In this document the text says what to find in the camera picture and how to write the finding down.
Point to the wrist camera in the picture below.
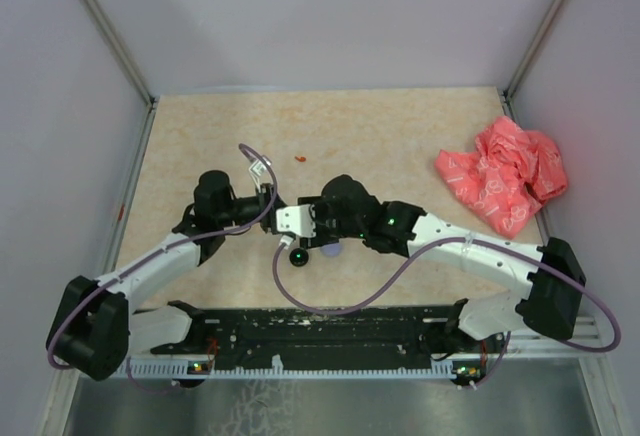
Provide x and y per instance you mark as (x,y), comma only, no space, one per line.
(257,168)
(295,222)

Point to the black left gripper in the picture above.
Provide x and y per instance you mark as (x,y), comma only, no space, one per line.
(269,222)

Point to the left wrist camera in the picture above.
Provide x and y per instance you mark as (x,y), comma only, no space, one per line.
(257,168)

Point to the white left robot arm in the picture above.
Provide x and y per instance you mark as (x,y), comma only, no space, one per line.
(99,322)

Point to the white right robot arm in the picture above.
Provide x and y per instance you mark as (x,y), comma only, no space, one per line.
(541,283)

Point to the purple earbud charging case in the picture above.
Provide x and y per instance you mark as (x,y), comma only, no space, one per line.
(332,250)

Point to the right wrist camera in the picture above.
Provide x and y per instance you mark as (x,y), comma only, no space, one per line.
(295,222)

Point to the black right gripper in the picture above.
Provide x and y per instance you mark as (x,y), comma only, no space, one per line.
(317,207)

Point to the pink crumpled plastic bag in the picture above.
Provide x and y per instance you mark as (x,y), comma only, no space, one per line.
(508,178)

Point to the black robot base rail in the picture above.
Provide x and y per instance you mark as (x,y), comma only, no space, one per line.
(378,343)

